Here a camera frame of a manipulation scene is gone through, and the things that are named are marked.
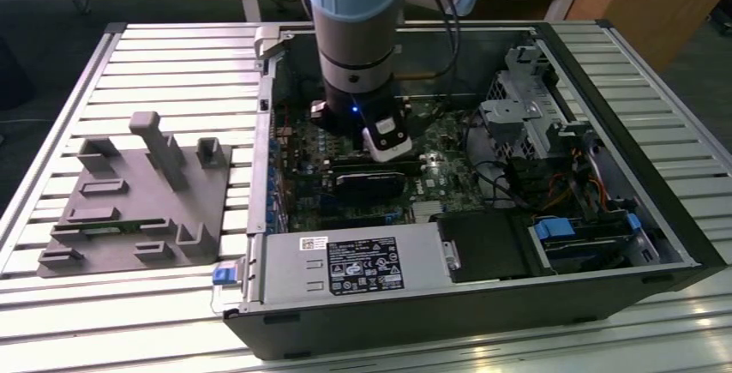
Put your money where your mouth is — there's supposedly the white wrist webcam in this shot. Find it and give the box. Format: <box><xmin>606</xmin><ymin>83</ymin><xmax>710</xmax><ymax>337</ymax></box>
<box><xmin>361</xmin><ymin>117</ymin><xmax>414</xmax><ymax>163</ymax></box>

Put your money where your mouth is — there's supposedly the blue disk carrier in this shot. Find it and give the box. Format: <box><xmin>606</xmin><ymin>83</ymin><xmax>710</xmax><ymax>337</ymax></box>
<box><xmin>528</xmin><ymin>214</ymin><xmax>636</xmax><ymax>271</ymax></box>

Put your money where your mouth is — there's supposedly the small silver heatsink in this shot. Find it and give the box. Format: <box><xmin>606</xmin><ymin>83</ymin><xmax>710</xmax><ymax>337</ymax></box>
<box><xmin>412</xmin><ymin>201</ymin><xmax>445</xmax><ymax>220</ymax></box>

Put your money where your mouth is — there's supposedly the green RAM stick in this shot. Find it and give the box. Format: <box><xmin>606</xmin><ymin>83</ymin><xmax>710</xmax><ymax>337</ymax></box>
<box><xmin>76</xmin><ymin>223</ymin><xmax>144</xmax><ymax>235</ymax></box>

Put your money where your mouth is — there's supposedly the green motherboard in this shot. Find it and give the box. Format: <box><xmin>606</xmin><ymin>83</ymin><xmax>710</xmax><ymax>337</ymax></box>
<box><xmin>268</xmin><ymin>98</ymin><xmax>493</xmax><ymax>235</ymax></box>

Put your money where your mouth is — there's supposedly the black graphics card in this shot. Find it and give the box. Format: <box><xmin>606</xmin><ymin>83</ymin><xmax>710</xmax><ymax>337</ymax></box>
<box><xmin>330</xmin><ymin>169</ymin><xmax>405</xmax><ymax>201</ymax></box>

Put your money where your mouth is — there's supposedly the wooden cabinet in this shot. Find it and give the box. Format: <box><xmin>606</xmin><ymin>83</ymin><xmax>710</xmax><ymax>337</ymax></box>
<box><xmin>570</xmin><ymin>0</ymin><xmax>732</xmax><ymax>75</ymax></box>

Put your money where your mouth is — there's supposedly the black PC case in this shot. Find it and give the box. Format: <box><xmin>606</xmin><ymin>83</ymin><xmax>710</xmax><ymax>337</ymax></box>
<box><xmin>221</xmin><ymin>20</ymin><xmax>728</xmax><ymax>359</ymax></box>

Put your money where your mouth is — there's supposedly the black drive bay cover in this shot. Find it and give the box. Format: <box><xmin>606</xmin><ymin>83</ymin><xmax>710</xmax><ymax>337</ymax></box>
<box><xmin>437</xmin><ymin>209</ymin><xmax>538</xmax><ymax>284</ymax></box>

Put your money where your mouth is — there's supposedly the grey metal drive cage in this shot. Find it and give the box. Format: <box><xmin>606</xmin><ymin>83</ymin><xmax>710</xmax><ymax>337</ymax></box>
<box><xmin>477</xmin><ymin>45</ymin><xmax>573</xmax><ymax>159</ymax></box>

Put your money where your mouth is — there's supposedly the grey parts rack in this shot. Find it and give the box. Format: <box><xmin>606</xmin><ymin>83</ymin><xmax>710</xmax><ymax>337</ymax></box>
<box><xmin>34</xmin><ymin>111</ymin><xmax>236</xmax><ymax>280</ymax></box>

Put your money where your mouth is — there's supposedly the black RAM slot bank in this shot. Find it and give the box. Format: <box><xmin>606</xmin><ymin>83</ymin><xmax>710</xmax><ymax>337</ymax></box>
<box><xmin>328</xmin><ymin>153</ymin><xmax>428</xmax><ymax>177</ymax></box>

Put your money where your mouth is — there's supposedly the grey power supply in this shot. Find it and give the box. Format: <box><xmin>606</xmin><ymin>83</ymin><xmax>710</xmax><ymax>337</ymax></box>
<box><xmin>242</xmin><ymin>226</ymin><xmax>458</xmax><ymax>305</ymax></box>

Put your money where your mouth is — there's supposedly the black cable loop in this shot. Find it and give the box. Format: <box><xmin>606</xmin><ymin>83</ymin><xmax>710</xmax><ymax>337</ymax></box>
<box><xmin>472</xmin><ymin>159</ymin><xmax>540</xmax><ymax>212</ymax></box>

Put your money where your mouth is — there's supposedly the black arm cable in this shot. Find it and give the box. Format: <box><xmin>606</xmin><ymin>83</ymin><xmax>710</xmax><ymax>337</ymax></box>
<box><xmin>420</xmin><ymin>0</ymin><xmax>462</xmax><ymax>79</ymax></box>

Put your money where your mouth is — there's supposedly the orange and yellow wire bundle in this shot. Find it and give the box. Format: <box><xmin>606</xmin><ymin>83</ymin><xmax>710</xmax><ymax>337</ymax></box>
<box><xmin>536</xmin><ymin>174</ymin><xmax>608</xmax><ymax>212</ymax></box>

